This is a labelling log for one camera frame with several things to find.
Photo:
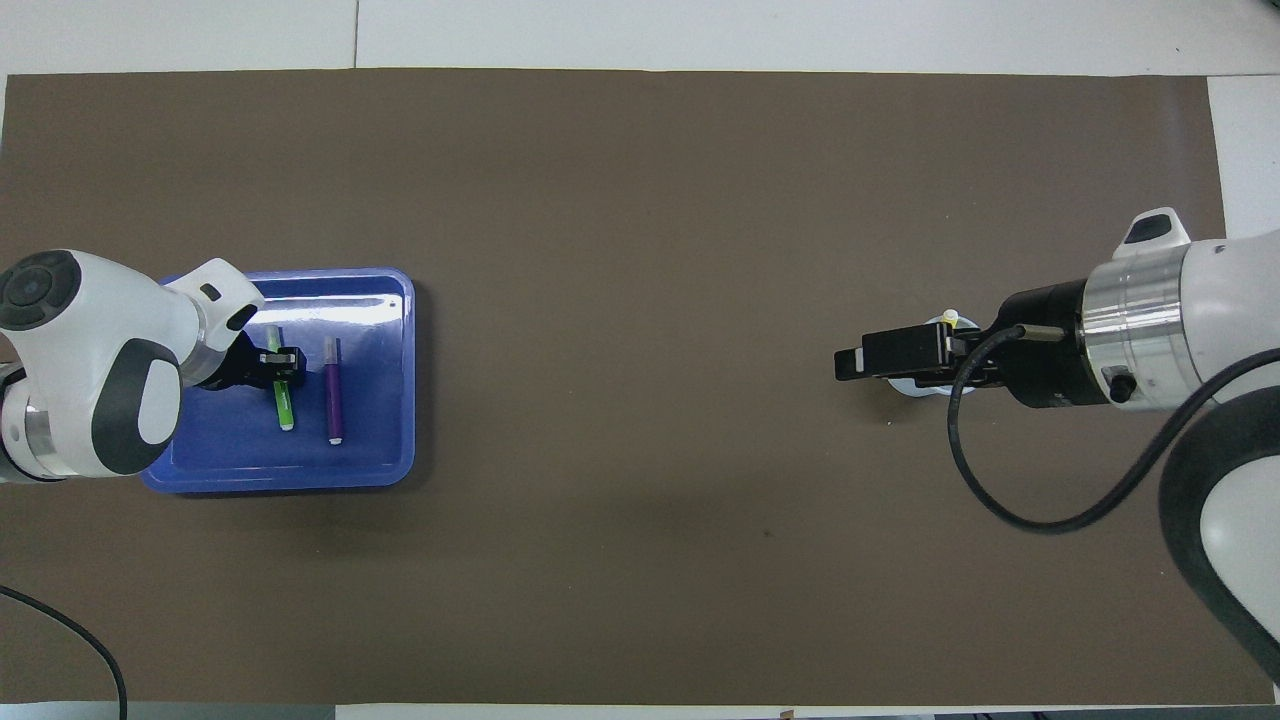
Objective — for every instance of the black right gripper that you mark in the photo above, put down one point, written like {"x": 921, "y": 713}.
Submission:
{"x": 1045, "y": 345}

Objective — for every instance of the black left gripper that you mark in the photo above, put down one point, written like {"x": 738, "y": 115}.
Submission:
{"x": 240, "y": 368}

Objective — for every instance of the green marker pen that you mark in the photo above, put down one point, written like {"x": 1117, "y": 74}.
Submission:
{"x": 285, "y": 410}

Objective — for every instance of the purple marker pen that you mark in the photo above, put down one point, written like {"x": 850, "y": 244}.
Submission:
{"x": 334, "y": 395}

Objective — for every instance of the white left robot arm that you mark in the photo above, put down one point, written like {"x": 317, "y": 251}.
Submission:
{"x": 90, "y": 330}

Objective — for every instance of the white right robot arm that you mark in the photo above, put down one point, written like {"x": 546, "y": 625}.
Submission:
{"x": 1220, "y": 290}

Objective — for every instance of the translucent plastic cup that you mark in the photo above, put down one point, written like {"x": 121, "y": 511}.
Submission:
{"x": 915, "y": 390}

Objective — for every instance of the blue plastic tray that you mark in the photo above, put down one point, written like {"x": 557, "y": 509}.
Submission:
{"x": 380, "y": 460}

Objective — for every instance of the brown table mat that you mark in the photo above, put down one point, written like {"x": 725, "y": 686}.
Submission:
{"x": 640, "y": 200}

